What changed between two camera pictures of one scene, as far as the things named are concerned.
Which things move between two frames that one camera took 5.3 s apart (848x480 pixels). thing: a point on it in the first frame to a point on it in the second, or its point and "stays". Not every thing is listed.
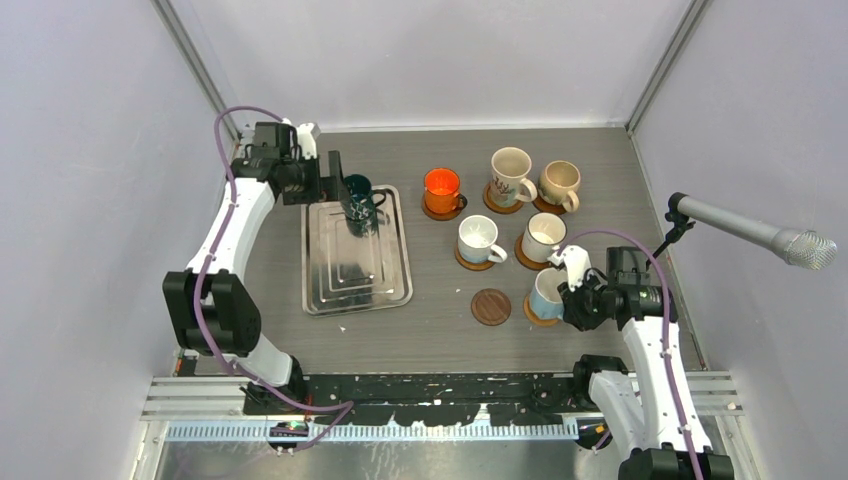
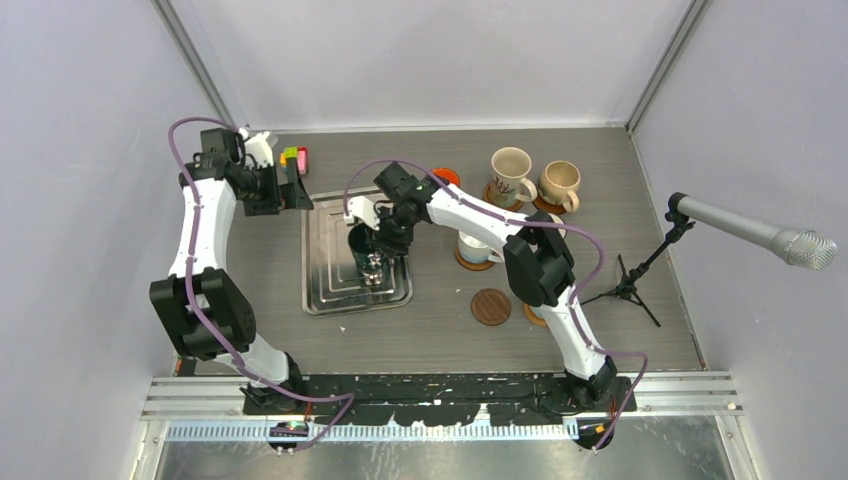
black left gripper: (315, 192) to (290, 195)
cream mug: (558, 182) stays
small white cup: (477, 235) stays
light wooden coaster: (528, 310) stays
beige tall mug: (509, 172) stays
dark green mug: (361, 203) to (372, 260)
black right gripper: (573, 310) to (392, 243)
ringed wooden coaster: (491, 203) stays
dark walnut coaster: (491, 307) stays
